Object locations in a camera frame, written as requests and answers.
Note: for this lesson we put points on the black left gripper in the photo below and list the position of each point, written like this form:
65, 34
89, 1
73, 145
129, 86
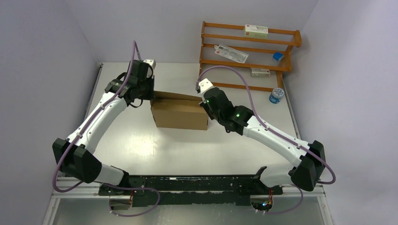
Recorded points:
150, 79

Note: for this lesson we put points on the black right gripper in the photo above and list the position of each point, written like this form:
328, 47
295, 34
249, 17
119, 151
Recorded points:
204, 104

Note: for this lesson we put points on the brown cardboard box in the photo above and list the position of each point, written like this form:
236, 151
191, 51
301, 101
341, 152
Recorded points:
179, 111

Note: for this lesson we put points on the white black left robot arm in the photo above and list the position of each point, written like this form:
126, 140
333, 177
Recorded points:
74, 155

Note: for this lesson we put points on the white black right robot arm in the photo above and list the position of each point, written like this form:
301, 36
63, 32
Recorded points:
303, 170

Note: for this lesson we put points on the small grey-white box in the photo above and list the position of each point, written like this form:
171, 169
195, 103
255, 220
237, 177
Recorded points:
260, 72

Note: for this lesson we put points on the green white box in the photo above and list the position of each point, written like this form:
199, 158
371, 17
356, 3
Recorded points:
256, 31

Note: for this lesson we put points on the orange wooden shelf rack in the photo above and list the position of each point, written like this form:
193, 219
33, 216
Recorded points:
260, 50

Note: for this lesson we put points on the flat white packet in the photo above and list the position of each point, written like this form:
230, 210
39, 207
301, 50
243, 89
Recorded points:
231, 53

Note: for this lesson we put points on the blue white round jar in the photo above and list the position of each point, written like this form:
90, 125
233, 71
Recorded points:
276, 95

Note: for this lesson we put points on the small blue block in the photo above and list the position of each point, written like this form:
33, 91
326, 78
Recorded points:
278, 56

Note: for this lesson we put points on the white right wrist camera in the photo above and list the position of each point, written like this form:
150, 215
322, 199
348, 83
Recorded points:
203, 86

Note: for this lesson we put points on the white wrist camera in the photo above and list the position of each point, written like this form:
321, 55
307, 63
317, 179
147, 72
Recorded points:
151, 62
203, 86

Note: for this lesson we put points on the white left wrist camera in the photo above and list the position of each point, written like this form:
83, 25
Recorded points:
151, 62

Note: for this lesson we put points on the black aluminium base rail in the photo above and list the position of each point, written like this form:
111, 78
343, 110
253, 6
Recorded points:
148, 190

